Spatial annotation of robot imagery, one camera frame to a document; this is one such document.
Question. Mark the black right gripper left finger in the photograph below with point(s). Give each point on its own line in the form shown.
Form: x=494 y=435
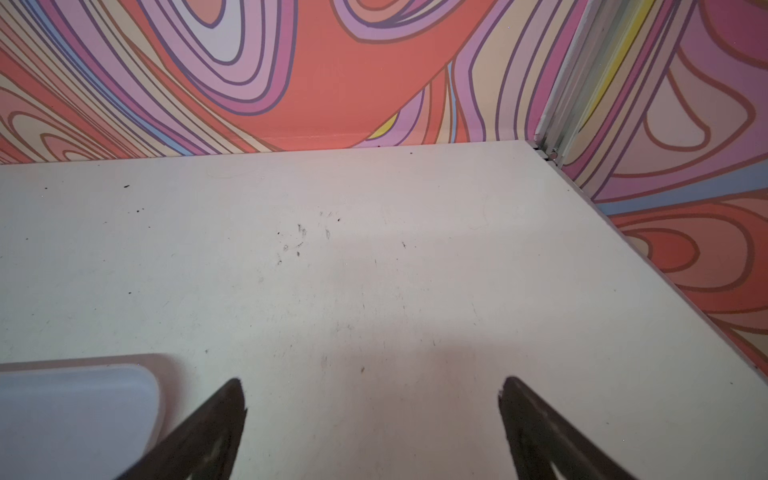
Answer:
x=203 y=446

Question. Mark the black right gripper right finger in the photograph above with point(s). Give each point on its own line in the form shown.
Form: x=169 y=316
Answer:
x=543 y=444

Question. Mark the lilac plastic tray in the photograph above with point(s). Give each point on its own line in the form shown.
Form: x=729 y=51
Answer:
x=84 y=418

